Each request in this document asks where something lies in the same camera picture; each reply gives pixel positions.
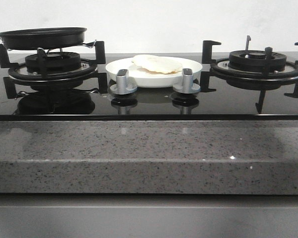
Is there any white round plate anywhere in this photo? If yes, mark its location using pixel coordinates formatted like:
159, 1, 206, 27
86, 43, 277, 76
106, 57, 203, 88

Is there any fried egg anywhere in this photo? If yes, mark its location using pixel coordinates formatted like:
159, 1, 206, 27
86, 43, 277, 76
132, 55, 183, 74

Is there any black frying pan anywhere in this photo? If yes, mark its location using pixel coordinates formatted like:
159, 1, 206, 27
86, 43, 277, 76
0, 27, 87, 50

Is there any black glass gas cooktop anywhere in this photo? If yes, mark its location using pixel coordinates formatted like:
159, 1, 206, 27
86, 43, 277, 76
0, 65, 298, 121

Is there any left silver stove knob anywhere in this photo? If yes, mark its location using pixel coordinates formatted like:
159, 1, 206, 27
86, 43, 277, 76
109, 69, 138, 95

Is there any silver stove knob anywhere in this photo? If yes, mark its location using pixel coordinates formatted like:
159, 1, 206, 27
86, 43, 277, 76
109, 69, 138, 95
173, 68, 201, 94

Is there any right silver stove knob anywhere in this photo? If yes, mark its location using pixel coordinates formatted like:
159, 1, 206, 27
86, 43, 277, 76
173, 68, 201, 94

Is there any left black burner with grate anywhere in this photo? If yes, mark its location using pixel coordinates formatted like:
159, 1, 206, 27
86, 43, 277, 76
0, 41, 106, 99

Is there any black burner with grate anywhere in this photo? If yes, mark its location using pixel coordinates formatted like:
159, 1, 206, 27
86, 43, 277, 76
200, 36, 298, 113
0, 41, 106, 99

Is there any right black burner with grate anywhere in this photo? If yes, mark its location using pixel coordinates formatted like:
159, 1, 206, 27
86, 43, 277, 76
200, 36, 298, 113

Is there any wire pan support ring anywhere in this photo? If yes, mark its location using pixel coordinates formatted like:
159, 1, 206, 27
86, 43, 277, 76
7, 39, 98, 54

